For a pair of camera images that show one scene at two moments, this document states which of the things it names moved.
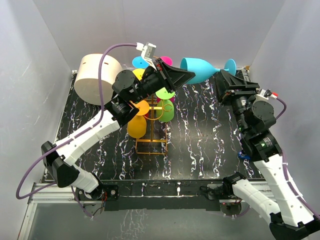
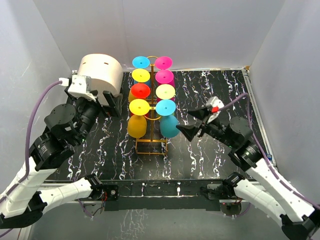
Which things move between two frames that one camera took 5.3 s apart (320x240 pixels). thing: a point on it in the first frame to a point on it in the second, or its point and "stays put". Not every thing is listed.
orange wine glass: (137, 127) stays put
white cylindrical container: (86, 83) stays put
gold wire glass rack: (152, 108) stays put
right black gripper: (227, 81) to (190, 130)
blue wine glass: (138, 62) stays put
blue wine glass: (203, 70) to (166, 108)
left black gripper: (172, 77) to (114, 103)
